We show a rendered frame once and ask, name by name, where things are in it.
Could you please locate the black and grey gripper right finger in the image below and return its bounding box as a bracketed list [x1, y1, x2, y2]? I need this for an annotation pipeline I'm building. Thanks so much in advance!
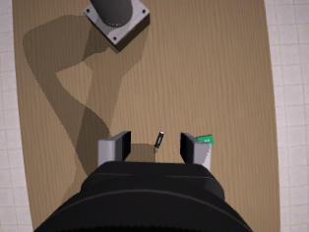
[180, 133, 212, 171]

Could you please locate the black aa battery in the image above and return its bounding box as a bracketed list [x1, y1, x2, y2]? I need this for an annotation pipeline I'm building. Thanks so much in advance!
[154, 132, 164, 148]

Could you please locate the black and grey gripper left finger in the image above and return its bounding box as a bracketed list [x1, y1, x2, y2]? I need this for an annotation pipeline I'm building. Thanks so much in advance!
[97, 131, 131, 167]

